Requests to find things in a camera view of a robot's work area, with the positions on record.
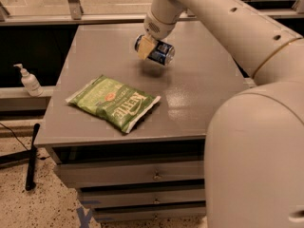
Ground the black floor cable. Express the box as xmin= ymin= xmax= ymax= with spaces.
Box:
xmin=0 ymin=122 xmax=31 ymax=152

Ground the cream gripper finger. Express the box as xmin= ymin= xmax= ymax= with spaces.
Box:
xmin=138 ymin=34 xmax=158 ymax=60

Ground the black stand leg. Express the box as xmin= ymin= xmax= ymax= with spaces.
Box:
xmin=0 ymin=123 xmax=40 ymax=191

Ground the middle grey drawer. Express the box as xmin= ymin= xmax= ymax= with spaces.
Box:
xmin=78 ymin=185 xmax=205 ymax=208

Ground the grey drawer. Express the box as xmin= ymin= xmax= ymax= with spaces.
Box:
xmin=78 ymin=185 xmax=205 ymax=208
xmin=54 ymin=157 xmax=204 ymax=188
xmin=93 ymin=203 xmax=206 ymax=223

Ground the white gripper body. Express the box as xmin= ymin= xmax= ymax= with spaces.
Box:
xmin=143 ymin=11 xmax=175 ymax=40

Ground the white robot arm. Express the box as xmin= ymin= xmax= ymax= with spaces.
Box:
xmin=144 ymin=0 xmax=304 ymax=228

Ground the white pump bottle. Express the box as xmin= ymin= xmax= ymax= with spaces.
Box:
xmin=14 ymin=64 xmax=43 ymax=97

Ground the grey drawer cabinet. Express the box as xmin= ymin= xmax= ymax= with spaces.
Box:
xmin=35 ymin=22 xmax=245 ymax=222

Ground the top grey drawer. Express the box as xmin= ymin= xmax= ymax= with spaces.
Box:
xmin=54 ymin=157 xmax=204 ymax=188

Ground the blue tape cross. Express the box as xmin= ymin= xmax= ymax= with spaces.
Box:
xmin=76 ymin=207 xmax=92 ymax=228

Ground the bottom grey drawer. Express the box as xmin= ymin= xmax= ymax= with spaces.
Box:
xmin=93 ymin=203 xmax=206 ymax=223

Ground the blue pepsi can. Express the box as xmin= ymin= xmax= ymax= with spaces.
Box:
xmin=146 ymin=40 xmax=175 ymax=66

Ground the metal window rail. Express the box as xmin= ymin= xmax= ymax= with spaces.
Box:
xmin=0 ymin=0 xmax=303 ymax=26

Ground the green kettle chips bag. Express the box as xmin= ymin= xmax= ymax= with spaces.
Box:
xmin=66 ymin=75 xmax=161 ymax=134

